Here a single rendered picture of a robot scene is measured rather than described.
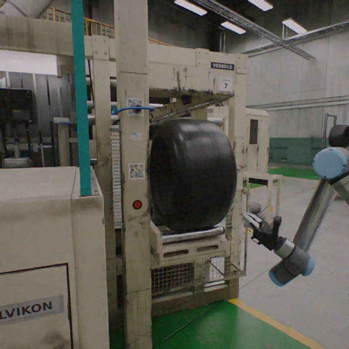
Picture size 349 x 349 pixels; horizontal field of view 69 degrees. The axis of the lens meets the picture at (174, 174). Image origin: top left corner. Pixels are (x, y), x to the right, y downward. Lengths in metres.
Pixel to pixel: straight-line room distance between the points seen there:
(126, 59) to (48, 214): 0.87
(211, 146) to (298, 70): 12.47
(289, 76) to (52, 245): 13.39
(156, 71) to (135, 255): 0.98
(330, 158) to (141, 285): 1.02
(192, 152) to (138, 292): 0.75
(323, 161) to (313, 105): 11.80
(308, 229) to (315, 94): 11.80
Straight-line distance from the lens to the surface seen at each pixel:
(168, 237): 1.23
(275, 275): 1.37
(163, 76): 1.53
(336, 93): 12.78
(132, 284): 1.37
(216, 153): 1.13
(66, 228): 0.50
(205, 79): 1.62
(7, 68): 1.30
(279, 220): 1.21
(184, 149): 1.09
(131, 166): 1.18
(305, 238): 1.40
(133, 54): 1.24
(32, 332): 0.59
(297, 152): 13.05
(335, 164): 1.13
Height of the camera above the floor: 1.37
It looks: 8 degrees down
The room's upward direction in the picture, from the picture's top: straight up
